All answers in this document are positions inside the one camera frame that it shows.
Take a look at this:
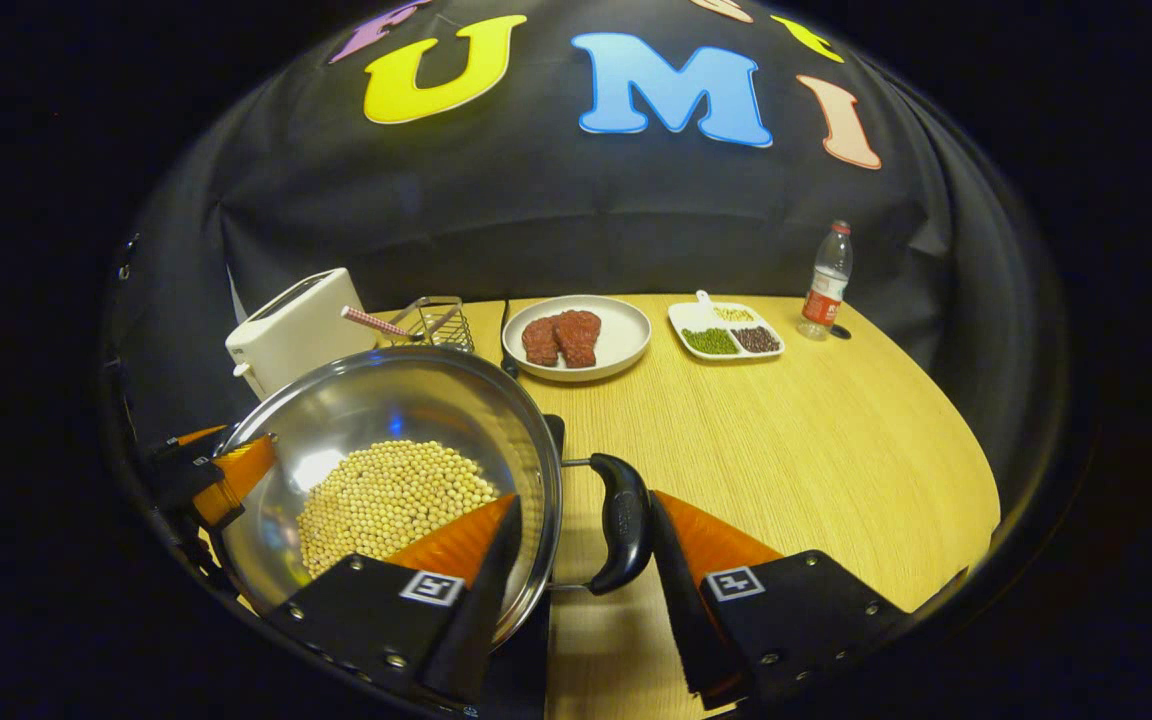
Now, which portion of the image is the stainless steel pot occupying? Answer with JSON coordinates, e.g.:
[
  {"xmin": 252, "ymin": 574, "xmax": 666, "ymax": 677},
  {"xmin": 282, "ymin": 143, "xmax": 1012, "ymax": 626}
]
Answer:
[{"xmin": 214, "ymin": 345, "xmax": 654, "ymax": 651}]

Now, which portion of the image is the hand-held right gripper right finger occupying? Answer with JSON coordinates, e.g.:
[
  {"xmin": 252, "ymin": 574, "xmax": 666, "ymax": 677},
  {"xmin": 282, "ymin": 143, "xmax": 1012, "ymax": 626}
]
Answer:
[{"xmin": 648, "ymin": 490, "xmax": 912, "ymax": 709}]

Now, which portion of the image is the pile of soybeans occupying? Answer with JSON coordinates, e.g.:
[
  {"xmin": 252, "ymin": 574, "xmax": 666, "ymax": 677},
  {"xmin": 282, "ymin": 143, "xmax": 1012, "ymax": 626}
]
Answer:
[{"xmin": 296, "ymin": 440, "xmax": 502, "ymax": 581}]

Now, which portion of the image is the clear plastic water bottle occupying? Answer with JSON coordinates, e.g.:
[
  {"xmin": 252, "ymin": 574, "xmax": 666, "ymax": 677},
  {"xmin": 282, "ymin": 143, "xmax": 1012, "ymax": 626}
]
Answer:
[{"xmin": 797, "ymin": 220, "xmax": 854, "ymax": 342}]

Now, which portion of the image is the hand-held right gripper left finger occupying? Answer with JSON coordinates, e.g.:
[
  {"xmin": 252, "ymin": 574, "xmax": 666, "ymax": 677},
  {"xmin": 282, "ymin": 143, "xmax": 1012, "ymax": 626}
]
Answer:
[{"xmin": 266, "ymin": 493, "xmax": 527, "ymax": 706}]

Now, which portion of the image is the white toaster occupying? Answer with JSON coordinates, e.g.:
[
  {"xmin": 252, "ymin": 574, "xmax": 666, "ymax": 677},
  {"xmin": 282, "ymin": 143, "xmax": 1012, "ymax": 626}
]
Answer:
[{"xmin": 225, "ymin": 267, "xmax": 377, "ymax": 401}]

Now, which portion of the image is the white round plate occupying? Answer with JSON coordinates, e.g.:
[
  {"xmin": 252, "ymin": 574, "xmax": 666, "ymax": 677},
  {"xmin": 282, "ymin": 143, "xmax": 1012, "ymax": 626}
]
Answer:
[{"xmin": 502, "ymin": 295, "xmax": 653, "ymax": 383}]

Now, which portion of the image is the black power cable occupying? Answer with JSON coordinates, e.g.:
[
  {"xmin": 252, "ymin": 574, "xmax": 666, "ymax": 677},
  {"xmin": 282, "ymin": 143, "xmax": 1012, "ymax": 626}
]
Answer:
[{"xmin": 499, "ymin": 298, "xmax": 522, "ymax": 379}]

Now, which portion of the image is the pink striped straw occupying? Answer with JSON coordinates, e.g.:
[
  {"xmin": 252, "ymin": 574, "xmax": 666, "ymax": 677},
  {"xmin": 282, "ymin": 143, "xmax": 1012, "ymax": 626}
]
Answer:
[{"xmin": 341, "ymin": 305, "xmax": 427, "ymax": 343}]

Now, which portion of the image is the black backdrop cloth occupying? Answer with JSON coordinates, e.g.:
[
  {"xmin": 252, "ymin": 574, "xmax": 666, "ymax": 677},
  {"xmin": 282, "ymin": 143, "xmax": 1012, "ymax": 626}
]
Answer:
[{"xmin": 106, "ymin": 0, "xmax": 1067, "ymax": 501}]

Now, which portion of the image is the wire mesh basket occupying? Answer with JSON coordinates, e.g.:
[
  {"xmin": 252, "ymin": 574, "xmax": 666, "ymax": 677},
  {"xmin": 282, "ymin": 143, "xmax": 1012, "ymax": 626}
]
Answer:
[{"xmin": 376, "ymin": 296, "xmax": 475, "ymax": 353}]

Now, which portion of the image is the red meat piece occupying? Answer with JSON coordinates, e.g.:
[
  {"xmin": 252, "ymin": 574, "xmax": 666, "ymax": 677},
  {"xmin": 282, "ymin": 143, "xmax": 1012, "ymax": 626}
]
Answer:
[
  {"xmin": 521, "ymin": 316, "xmax": 562, "ymax": 367},
  {"xmin": 553, "ymin": 309, "xmax": 603, "ymax": 369}
]

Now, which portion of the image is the white divided dish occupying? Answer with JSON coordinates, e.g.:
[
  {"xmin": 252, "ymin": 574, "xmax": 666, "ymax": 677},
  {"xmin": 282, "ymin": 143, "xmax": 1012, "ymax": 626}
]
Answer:
[{"xmin": 667, "ymin": 290, "xmax": 786, "ymax": 362}]

